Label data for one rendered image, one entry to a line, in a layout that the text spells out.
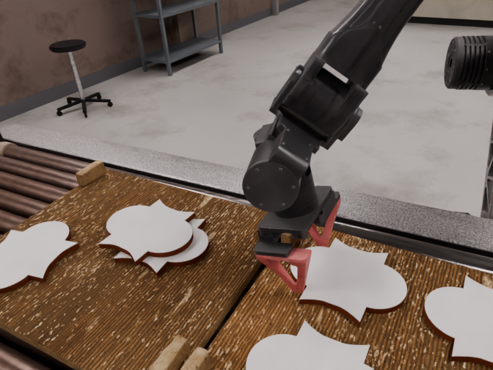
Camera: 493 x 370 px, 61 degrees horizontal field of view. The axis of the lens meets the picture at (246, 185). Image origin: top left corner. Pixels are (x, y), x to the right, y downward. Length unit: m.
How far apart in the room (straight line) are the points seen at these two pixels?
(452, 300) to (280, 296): 0.21
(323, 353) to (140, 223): 0.34
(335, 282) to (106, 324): 0.29
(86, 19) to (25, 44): 0.67
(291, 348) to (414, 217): 0.35
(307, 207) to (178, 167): 0.44
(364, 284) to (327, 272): 0.05
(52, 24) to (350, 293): 4.05
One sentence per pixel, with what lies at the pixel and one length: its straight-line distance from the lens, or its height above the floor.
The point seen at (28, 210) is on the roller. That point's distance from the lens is 0.88.
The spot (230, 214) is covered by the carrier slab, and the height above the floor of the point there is 0.94.
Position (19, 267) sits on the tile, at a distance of 0.69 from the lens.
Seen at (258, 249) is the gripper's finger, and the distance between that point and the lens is 0.51.
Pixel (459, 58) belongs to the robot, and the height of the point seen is 0.92.
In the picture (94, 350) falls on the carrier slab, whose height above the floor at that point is 0.94.
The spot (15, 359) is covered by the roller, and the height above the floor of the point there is 0.92.
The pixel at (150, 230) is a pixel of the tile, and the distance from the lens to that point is 0.65.
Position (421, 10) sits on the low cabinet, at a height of 0.17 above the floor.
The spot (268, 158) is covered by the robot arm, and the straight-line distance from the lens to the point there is 0.40.
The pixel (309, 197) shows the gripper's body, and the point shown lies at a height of 1.06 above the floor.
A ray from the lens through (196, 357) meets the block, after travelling 0.48.
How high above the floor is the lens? 1.35
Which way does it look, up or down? 33 degrees down
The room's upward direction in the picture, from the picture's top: 4 degrees counter-clockwise
